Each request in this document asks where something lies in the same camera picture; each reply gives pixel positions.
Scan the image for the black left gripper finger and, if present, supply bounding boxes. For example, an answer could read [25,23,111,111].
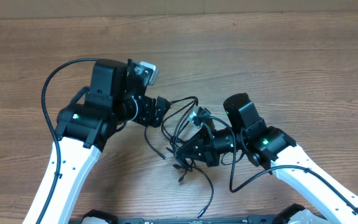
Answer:
[154,108,170,128]
[156,96,171,112]

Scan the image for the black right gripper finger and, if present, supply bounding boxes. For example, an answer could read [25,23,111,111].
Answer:
[177,146,212,167]
[177,126,209,156]

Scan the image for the black usb cables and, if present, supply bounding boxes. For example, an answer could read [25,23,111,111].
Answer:
[143,96,214,218]

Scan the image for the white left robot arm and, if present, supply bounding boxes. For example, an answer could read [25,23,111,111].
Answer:
[24,58,170,223]

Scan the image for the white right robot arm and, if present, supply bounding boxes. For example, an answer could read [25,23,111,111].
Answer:
[173,93,358,223]

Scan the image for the brown cardboard back panel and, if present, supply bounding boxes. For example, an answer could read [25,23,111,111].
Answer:
[0,0,358,19]

